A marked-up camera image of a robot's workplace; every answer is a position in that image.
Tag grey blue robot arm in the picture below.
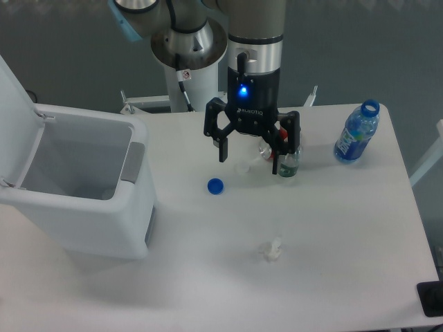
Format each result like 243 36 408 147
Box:
109 1 300 177

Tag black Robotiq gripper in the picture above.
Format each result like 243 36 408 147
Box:
204 68 300 175

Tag blue plastic bottle cap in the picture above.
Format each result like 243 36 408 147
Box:
207 178 224 195

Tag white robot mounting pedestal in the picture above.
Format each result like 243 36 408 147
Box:
119 67 319 115

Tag white open trash bin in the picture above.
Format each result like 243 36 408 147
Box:
1 62 157 259

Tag black device at edge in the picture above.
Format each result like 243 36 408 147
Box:
417 281 442 317

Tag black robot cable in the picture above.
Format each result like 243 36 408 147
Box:
165 0 195 113

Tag blue labelled plastic bottle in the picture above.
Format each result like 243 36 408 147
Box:
334 99 380 164

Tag clear green labelled bottle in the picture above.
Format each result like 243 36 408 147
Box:
278 144 302 178

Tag white frame at right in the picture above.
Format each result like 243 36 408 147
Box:
409 120 442 187

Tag white paper ball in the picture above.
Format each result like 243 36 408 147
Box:
259 236 282 262

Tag clear red labelled bottle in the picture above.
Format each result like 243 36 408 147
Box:
258 127 288 160

